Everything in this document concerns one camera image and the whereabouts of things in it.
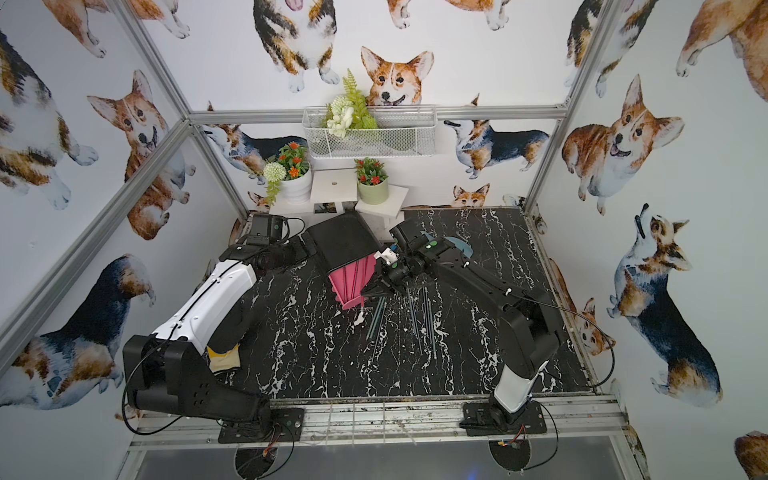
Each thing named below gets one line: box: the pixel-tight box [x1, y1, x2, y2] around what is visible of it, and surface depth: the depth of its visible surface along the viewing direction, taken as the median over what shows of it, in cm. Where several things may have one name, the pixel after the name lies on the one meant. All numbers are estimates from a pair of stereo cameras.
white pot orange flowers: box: [263, 142, 312, 205], surface depth 95 cm
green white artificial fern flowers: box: [321, 68, 379, 138], surface depth 82 cm
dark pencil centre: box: [407, 287, 421, 340], surface depth 94 cm
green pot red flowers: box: [354, 157, 389, 205], surface depth 97 cm
